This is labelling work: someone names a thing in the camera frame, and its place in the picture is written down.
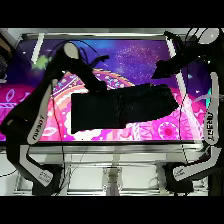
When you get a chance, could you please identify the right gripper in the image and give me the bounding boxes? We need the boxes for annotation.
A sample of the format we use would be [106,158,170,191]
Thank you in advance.
[151,59,178,80]

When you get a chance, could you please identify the black garment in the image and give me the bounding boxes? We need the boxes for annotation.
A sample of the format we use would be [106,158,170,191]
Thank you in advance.
[70,83,180,135]

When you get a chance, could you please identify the black cable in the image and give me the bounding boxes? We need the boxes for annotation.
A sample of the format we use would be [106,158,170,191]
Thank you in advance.
[49,40,98,195]

